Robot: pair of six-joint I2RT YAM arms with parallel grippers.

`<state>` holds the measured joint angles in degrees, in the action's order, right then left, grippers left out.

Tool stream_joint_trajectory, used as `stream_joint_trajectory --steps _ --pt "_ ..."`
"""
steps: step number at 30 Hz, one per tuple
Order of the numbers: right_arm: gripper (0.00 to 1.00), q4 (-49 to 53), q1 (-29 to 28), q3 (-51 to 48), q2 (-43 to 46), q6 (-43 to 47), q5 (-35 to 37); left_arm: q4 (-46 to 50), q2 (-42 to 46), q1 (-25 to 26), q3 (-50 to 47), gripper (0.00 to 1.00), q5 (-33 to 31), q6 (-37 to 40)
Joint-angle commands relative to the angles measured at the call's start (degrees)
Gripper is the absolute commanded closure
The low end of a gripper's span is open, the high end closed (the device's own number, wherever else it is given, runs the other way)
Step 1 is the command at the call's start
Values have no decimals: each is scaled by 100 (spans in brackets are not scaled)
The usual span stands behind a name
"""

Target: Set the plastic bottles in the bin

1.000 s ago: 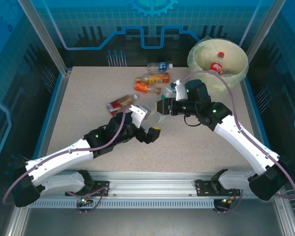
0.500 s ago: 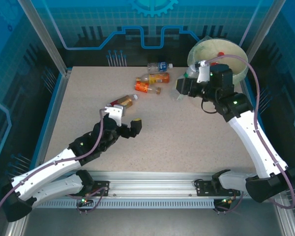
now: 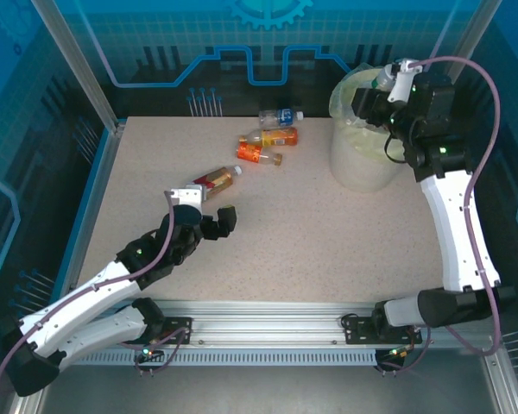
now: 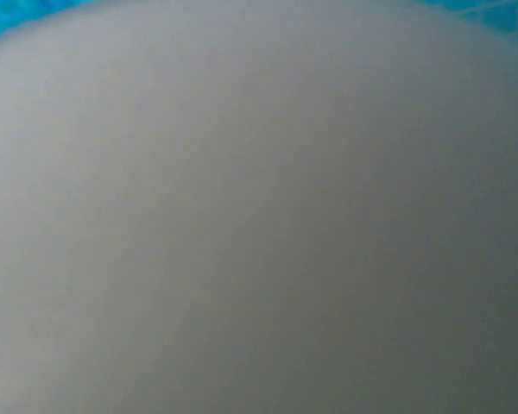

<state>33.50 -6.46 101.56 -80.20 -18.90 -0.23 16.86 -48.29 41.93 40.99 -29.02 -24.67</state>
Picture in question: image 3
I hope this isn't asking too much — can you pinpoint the tea bottle red label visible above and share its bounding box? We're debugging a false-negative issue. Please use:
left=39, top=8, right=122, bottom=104
left=193, top=166, right=243, bottom=202

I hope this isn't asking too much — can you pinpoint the bottle with orange label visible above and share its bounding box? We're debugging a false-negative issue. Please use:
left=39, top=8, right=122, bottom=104
left=235, top=141, right=284, bottom=167

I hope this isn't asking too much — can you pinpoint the clear bottle blue label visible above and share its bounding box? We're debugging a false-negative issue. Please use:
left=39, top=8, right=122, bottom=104
left=258, top=108, right=306, bottom=127

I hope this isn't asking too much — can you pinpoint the yellow orange juice bottle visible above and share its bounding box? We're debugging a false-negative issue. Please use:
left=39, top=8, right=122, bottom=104
left=238, top=126, right=300, bottom=147

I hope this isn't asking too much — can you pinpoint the bin with pale green liner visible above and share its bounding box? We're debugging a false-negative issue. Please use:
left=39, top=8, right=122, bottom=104
left=329, top=62, right=409, bottom=194

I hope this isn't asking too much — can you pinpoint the small circuit board with LED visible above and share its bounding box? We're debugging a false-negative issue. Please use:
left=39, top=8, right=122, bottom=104
left=375, top=343, right=418, bottom=366
left=133, top=344, right=167, bottom=366

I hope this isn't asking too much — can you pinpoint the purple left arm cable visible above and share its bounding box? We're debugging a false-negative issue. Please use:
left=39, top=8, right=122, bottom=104
left=0, top=189, right=176, bottom=397

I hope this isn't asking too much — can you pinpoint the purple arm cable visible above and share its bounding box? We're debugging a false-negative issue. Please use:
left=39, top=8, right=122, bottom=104
left=407, top=54, right=504, bottom=357
left=0, top=189, right=176, bottom=397

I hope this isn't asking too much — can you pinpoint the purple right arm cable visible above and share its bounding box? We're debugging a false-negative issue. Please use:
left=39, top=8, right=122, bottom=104
left=407, top=54, right=504, bottom=357

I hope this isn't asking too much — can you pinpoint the aluminium frame post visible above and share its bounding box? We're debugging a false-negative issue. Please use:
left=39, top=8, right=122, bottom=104
left=418, top=0, right=504, bottom=100
left=29, top=0, right=126, bottom=133

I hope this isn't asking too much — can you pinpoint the aluminium side rail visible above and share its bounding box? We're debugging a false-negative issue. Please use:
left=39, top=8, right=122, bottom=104
left=47, top=122, right=129, bottom=311

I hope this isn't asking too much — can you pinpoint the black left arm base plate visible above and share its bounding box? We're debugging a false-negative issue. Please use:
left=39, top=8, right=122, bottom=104
left=155, top=316, right=194, bottom=346

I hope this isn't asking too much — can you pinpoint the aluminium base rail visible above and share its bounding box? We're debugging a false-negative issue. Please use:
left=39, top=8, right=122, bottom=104
left=66, top=298, right=500, bottom=348

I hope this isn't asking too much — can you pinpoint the slotted grey cable duct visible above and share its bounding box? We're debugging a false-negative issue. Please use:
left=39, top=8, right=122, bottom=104
left=84, top=348, right=388, bottom=367

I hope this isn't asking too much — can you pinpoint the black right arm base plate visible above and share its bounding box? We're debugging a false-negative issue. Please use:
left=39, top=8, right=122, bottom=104
left=342, top=314, right=423, bottom=346

